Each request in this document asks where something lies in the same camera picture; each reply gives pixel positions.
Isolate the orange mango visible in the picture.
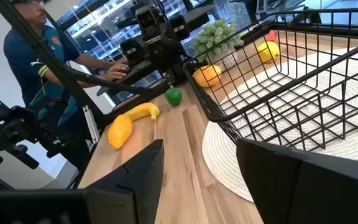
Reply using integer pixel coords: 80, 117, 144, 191
107, 114, 134, 149
193, 64, 223, 88

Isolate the white round woven placemat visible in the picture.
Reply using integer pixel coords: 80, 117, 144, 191
201, 46, 358, 203

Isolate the green lime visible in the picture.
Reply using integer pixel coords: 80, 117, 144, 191
164, 87, 183, 107

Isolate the black wire basket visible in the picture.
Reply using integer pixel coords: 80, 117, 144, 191
182, 6, 358, 153

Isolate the yellow lemon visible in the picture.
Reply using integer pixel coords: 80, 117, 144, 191
256, 40, 281, 64

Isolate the yellow banana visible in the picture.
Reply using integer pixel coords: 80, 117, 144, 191
123, 102, 161, 123

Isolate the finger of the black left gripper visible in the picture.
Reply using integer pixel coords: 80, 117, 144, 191
119, 36, 147, 65
168, 14, 194, 43

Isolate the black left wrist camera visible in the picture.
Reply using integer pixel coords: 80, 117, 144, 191
134, 5, 160, 31

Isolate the person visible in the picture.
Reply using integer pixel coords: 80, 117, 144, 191
3, 0, 130, 170

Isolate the dark gray desk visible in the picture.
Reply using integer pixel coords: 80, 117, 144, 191
96, 4, 214, 97

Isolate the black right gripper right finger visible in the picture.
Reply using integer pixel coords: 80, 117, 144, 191
236, 138, 358, 224

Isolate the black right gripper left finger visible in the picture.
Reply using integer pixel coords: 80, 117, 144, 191
85, 139, 165, 224

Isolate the silver metal bracket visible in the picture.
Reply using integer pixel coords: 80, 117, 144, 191
82, 105, 101, 144

